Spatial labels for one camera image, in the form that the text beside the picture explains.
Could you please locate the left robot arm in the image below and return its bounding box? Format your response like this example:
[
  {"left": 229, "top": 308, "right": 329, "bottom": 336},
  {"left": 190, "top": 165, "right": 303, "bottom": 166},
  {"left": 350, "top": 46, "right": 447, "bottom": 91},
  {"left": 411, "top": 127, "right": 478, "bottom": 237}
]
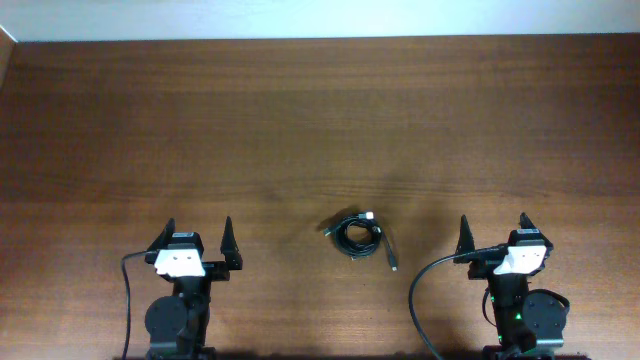
[{"left": 145, "top": 218, "right": 243, "bottom": 360}]

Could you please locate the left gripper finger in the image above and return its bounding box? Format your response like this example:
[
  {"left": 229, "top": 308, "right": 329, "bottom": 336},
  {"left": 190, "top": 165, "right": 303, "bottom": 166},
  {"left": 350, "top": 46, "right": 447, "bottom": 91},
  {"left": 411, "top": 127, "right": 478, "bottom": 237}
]
[
  {"left": 148, "top": 218, "right": 176, "bottom": 251},
  {"left": 220, "top": 216, "right": 243, "bottom": 271}
]

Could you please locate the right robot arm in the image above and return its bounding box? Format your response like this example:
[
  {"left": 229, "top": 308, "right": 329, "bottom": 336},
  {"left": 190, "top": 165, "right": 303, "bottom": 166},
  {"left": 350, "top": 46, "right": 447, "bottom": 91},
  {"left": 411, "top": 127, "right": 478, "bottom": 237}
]
[{"left": 454, "top": 213, "right": 570, "bottom": 359}]

